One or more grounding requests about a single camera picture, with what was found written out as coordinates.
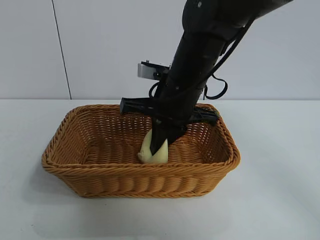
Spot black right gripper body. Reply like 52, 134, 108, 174
119, 77, 219, 132

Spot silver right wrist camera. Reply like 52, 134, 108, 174
137, 59, 172, 82

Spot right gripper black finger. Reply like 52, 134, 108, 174
165, 126, 188, 145
149, 119, 166, 156

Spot brown woven wicker basket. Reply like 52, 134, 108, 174
41, 102, 242, 200

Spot thin black hanging cable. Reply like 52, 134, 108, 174
51, 0, 72, 100

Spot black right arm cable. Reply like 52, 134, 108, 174
203, 17, 256, 100

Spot pale yellow egg yolk pastry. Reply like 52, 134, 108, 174
136, 129, 169, 165

